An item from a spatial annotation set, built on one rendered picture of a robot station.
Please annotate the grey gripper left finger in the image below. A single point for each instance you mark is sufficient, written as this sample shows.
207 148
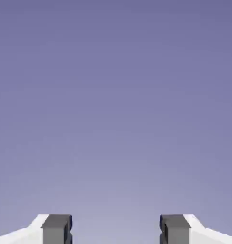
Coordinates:
54 229

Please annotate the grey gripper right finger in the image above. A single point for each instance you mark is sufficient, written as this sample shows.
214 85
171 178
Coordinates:
177 229

